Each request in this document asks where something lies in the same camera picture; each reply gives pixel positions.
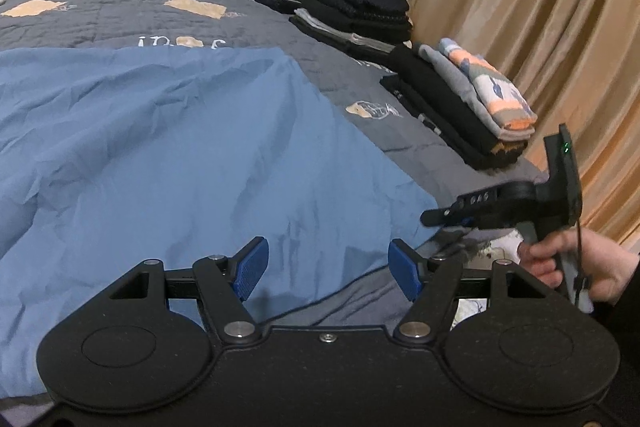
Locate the grey quilted bedspread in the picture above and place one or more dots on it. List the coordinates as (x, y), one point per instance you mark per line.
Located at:
(241, 24)

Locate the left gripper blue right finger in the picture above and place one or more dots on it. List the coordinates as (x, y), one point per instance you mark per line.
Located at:
(430, 286)

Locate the black folded clothes stack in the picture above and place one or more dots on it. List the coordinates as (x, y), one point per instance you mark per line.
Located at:
(386, 21)

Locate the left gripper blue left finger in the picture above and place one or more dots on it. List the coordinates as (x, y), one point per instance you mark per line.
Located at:
(224, 284)

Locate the person right hand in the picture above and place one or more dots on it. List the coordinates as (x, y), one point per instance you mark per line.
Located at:
(608, 265)

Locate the patterned folded clothes pile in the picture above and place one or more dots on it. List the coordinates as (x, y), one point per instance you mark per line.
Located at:
(437, 91)

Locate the beige curtain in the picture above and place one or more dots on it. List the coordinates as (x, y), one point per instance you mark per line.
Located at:
(577, 63)

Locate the white cartoon bed sheet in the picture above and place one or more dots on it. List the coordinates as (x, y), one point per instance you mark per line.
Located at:
(481, 255)

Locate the blue shirt garment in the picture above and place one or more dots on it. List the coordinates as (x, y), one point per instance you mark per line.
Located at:
(113, 156)

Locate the person right forearm black sleeve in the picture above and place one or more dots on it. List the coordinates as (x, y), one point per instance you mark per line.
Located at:
(621, 319)

